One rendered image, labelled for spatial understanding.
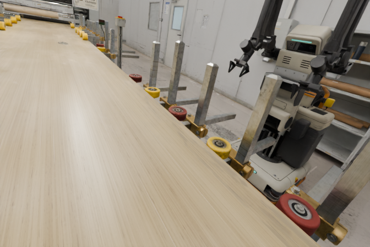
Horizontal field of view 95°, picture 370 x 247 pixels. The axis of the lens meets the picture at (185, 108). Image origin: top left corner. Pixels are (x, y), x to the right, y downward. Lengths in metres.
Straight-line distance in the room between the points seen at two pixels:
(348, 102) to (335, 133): 0.46
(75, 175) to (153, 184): 0.17
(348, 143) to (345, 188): 2.75
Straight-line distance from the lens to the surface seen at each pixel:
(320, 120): 1.66
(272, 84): 0.54
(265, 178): 1.62
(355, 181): 0.53
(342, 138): 3.28
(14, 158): 0.54
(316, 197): 0.66
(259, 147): 0.82
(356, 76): 3.16
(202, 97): 0.72
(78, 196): 0.41
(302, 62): 1.40
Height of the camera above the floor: 1.22
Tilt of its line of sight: 24 degrees down
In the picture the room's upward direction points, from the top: 11 degrees clockwise
